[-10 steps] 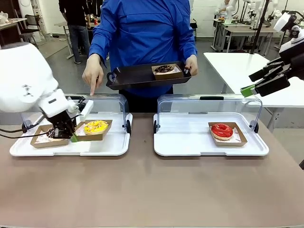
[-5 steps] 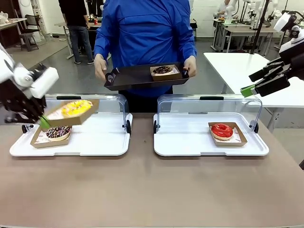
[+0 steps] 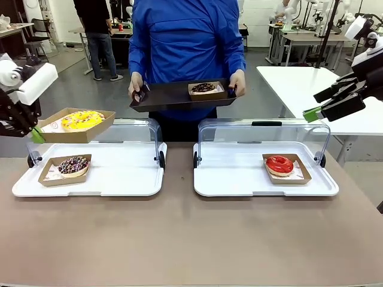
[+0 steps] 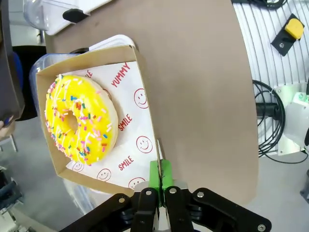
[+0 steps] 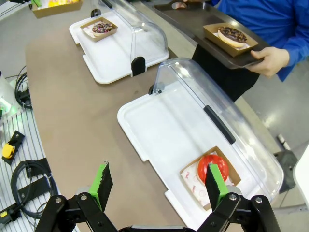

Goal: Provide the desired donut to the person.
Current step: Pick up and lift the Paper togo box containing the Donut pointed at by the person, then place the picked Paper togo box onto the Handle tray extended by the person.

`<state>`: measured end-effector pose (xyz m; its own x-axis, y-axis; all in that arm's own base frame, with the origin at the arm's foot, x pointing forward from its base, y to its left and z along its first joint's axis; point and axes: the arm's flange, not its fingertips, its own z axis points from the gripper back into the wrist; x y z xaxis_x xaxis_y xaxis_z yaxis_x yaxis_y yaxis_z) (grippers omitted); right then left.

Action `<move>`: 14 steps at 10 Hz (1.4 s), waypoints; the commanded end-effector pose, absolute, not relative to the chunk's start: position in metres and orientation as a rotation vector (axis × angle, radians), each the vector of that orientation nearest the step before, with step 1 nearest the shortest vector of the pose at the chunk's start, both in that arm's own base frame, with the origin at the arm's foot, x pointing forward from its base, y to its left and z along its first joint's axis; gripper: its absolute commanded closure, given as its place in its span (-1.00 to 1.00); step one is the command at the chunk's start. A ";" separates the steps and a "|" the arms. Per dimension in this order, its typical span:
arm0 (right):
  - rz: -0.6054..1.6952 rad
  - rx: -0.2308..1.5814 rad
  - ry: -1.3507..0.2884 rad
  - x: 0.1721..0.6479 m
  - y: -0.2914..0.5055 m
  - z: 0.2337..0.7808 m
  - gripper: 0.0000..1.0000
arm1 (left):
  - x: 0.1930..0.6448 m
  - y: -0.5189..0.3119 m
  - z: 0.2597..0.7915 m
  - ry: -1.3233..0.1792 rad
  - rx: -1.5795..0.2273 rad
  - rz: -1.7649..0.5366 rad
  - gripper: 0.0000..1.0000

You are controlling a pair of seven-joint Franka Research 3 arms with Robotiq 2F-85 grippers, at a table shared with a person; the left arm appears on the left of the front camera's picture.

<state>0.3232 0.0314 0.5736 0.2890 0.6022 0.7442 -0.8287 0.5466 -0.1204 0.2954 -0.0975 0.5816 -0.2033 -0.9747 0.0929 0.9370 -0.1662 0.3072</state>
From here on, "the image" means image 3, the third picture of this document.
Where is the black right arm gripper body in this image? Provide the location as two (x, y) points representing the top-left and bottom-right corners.
(352, 49), (383, 101)

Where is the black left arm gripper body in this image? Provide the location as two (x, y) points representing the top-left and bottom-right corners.
(0, 86), (42, 122)

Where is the yellow frosted donut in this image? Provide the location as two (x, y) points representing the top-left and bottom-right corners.
(61, 110), (106, 133)
(37, 107), (117, 144)

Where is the dark chocolate donut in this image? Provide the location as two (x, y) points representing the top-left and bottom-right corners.
(187, 80), (229, 102)

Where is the dark brown serving tray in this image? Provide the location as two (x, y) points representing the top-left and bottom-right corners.
(129, 78), (239, 113)

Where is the person's right forearm blue sleeve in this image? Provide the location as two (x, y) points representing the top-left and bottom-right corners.
(128, 38), (153, 79)

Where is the person's left forearm blue sleeve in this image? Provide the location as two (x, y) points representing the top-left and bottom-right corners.
(223, 38), (248, 79)

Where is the sprinkled chocolate donut in box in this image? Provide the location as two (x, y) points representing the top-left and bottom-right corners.
(38, 154), (92, 188)

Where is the chocolate donut with coloured sprinkles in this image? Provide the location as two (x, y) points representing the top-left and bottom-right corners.
(57, 155), (91, 179)

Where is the red frosted donut in box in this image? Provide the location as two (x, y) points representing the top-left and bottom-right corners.
(262, 153), (312, 185)

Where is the red glazed donut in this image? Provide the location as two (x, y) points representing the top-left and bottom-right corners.
(265, 154), (294, 178)

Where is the seated person in white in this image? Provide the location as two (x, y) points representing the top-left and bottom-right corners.
(272, 0), (290, 22)

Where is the person in blue shirt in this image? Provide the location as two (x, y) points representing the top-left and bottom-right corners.
(128, 0), (248, 143)

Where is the person's left hand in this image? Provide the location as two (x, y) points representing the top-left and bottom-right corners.
(229, 69), (248, 97)

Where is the person's right hand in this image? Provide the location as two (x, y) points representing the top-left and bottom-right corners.
(128, 71), (149, 104)

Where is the white side table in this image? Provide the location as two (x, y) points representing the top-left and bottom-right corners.
(256, 65), (383, 164)

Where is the black stand pole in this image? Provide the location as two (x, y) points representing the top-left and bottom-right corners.
(314, 0), (342, 69)

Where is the grey workbench with white legs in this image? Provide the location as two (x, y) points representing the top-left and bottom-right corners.
(265, 23), (349, 71)

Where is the black office chair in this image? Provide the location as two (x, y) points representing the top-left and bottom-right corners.
(23, 18), (59, 59)

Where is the light wooden desk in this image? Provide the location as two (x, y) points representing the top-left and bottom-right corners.
(0, 22), (35, 60)

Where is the white display tray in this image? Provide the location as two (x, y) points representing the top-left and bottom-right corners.
(193, 141), (340, 197)
(11, 142), (168, 197)

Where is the clear plastic tray lid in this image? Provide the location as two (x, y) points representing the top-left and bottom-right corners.
(193, 118), (332, 169)
(26, 118), (166, 172)

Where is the bystander in black shirt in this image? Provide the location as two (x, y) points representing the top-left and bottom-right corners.
(72, 0), (124, 82)

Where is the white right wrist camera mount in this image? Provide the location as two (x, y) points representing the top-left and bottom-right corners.
(344, 15), (375, 41)

